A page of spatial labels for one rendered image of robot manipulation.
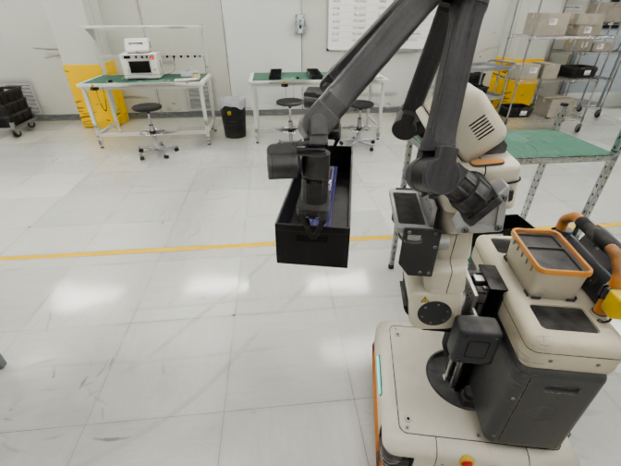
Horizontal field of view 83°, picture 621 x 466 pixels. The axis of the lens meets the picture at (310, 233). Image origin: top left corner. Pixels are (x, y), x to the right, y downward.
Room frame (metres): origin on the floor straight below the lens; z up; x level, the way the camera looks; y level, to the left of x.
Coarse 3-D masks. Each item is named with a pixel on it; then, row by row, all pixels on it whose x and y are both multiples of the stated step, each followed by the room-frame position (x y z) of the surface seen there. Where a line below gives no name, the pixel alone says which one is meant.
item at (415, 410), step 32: (384, 352) 1.02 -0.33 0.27; (416, 352) 1.02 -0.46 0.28; (384, 384) 0.87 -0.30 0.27; (416, 384) 0.87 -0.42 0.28; (448, 384) 0.87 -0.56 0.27; (384, 416) 0.74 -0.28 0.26; (416, 416) 0.73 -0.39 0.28; (448, 416) 0.73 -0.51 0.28; (384, 448) 0.65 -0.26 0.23; (416, 448) 0.63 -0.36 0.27; (448, 448) 0.62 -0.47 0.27; (480, 448) 0.62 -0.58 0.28; (512, 448) 0.62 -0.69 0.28; (544, 448) 0.62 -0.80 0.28
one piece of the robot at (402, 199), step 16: (400, 192) 1.03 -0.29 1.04; (416, 192) 1.03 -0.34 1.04; (400, 208) 0.93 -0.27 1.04; (416, 208) 0.93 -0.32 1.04; (432, 208) 0.82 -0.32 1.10; (400, 224) 0.83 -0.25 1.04; (416, 224) 0.84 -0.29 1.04; (432, 224) 0.82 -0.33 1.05; (416, 240) 0.80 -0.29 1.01; (432, 240) 0.80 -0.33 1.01; (448, 240) 0.80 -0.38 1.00; (400, 256) 0.81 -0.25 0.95; (416, 256) 0.80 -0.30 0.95; (432, 256) 0.80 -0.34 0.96; (416, 272) 0.80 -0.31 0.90
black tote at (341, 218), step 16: (336, 160) 1.24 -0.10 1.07; (352, 160) 1.09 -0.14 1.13; (288, 192) 0.85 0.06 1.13; (336, 192) 1.06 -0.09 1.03; (288, 208) 0.84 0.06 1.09; (336, 208) 0.95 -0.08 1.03; (288, 224) 0.69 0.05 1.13; (336, 224) 0.86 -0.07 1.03; (288, 240) 0.68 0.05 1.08; (304, 240) 0.68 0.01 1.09; (320, 240) 0.68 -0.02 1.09; (336, 240) 0.67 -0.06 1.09; (288, 256) 0.68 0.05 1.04; (304, 256) 0.68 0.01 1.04; (320, 256) 0.68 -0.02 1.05; (336, 256) 0.67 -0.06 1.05
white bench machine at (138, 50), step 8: (128, 40) 4.90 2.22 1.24; (136, 40) 4.92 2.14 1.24; (144, 40) 4.94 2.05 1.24; (128, 48) 4.84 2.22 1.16; (136, 48) 4.86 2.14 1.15; (144, 48) 4.88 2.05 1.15; (120, 56) 4.78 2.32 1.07; (128, 56) 4.79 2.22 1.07; (136, 56) 4.80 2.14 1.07; (144, 56) 4.83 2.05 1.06; (152, 56) 4.84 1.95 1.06; (160, 56) 5.14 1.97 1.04; (128, 64) 4.78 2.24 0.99; (136, 64) 4.81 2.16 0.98; (144, 64) 4.83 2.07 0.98; (152, 64) 4.85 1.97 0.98; (160, 64) 5.02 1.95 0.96; (128, 72) 4.79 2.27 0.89; (136, 72) 4.80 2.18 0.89; (144, 72) 4.82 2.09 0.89; (152, 72) 4.84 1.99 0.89; (160, 72) 4.91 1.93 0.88
